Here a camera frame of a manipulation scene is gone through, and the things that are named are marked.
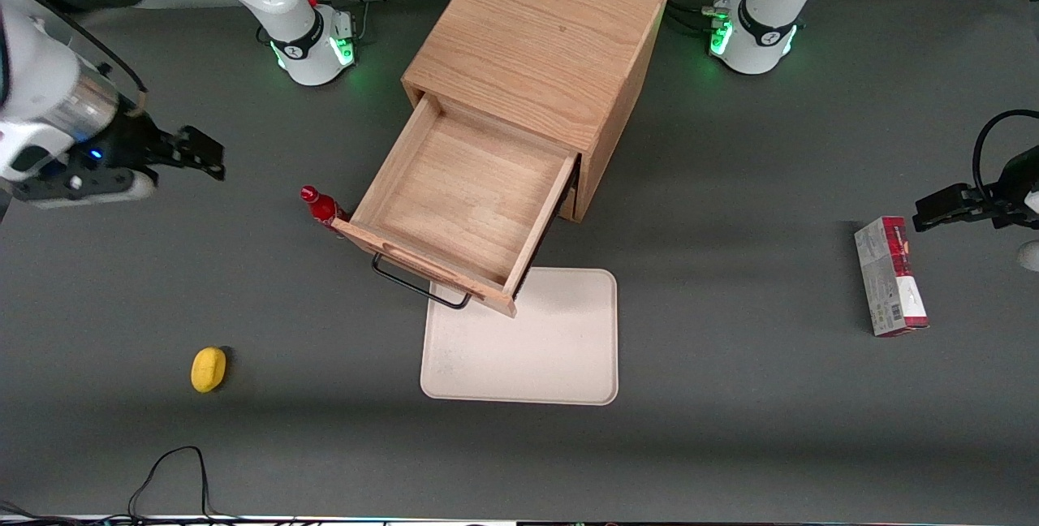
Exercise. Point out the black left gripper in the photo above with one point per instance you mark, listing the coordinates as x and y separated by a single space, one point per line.
1016 183

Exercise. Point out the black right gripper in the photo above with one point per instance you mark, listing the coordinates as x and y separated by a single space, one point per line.
130 141

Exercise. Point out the wooden drawer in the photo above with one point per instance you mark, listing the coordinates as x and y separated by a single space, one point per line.
463 193

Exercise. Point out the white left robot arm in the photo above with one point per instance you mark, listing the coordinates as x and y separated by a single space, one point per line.
763 15

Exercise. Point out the wooden drawer cabinet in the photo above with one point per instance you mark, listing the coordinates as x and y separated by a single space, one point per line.
540 47

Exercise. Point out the red plaid cardboard box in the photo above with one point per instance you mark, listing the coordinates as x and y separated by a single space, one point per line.
889 274

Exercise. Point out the red bottle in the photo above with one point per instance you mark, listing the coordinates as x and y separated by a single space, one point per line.
322 205

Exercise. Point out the yellow lemon toy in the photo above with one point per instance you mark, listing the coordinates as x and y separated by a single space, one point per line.
208 369

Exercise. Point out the cream white rectangular tray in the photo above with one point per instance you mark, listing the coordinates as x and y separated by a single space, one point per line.
528 343

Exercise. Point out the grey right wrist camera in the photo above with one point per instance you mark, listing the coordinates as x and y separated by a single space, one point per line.
81 185

